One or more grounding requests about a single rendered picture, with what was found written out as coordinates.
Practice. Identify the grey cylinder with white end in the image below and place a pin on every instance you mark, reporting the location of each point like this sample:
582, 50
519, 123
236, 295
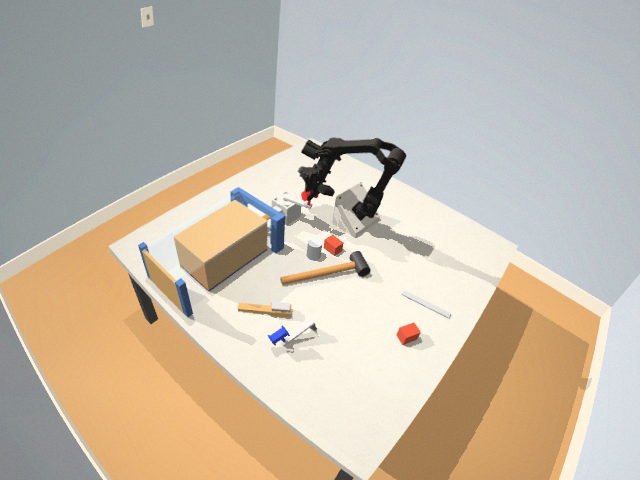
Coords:
314, 248

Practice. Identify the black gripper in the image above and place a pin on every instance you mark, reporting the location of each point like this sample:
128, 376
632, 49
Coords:
318, 187

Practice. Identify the grey flat bar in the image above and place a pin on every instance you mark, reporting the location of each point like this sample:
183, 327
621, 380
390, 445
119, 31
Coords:
426, 304

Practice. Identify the black mallet with wooden handle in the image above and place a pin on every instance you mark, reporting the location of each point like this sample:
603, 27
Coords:
358, 262

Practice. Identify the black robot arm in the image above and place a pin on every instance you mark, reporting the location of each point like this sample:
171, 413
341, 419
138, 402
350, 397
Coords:
334, 148

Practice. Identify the orange-red box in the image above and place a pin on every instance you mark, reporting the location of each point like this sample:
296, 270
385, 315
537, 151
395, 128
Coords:
333, 245
408, 333

